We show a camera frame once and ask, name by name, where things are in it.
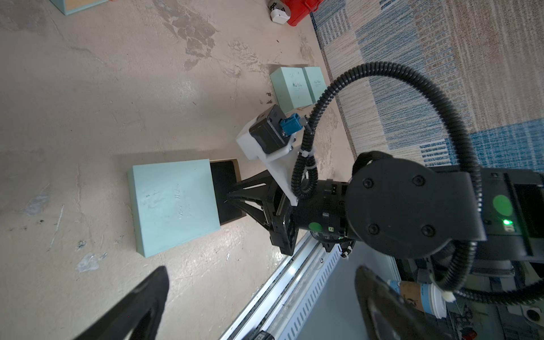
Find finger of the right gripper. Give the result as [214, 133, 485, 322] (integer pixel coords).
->
[227, 193, 275, 232]
[229, 170, 274, 198]

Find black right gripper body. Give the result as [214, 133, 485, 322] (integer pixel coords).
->
[270, 179, 353, 256]

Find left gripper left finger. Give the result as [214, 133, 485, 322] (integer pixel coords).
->
[76, 266, 169, 339]

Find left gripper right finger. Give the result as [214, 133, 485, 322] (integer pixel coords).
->
[355, 266, 450, 339]

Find mint drawer jewelry box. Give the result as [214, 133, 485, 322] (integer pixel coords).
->
[303, 67, 327, 104]

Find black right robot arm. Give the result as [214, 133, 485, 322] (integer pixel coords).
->
[225, 62, 543, 305]

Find paper coffee cup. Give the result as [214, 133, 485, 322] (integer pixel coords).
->
[387, 280, 447, 319]

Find white tape dispenser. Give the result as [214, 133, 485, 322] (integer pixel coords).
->
[267, 0, 291, 25]

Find red pencil cup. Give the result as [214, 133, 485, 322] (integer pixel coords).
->
[283, 0, 323, 27]

